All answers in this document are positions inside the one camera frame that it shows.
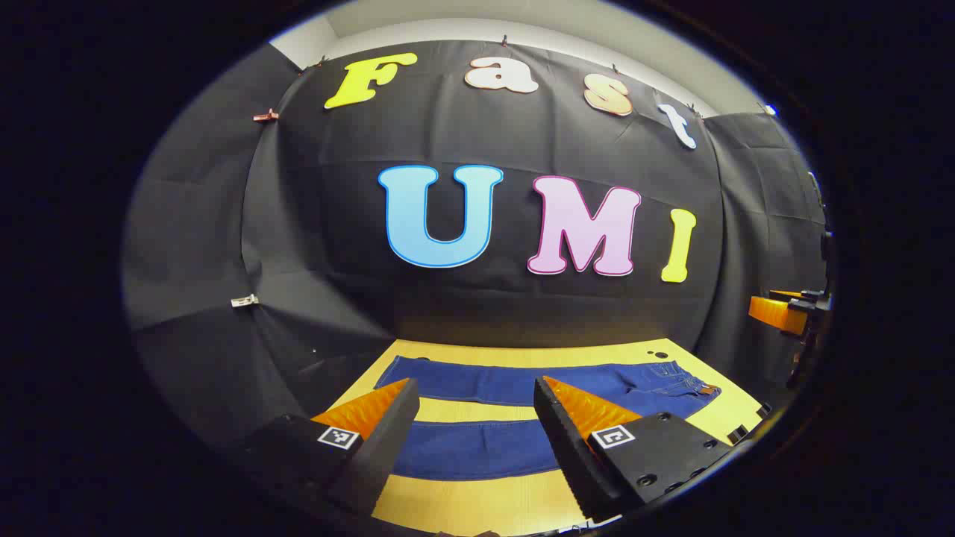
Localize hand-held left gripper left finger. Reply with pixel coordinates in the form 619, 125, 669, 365
240, 377, 421, 517

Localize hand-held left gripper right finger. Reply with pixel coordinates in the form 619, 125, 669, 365
533, 375, 736, 523

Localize black clamp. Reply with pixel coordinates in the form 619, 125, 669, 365
727, 403, 773, 446

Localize blue denim jeans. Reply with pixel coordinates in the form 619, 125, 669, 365
373, 355, 721, 481

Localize black backdrop cloth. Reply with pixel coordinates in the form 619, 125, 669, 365
123, 39, 830, 448

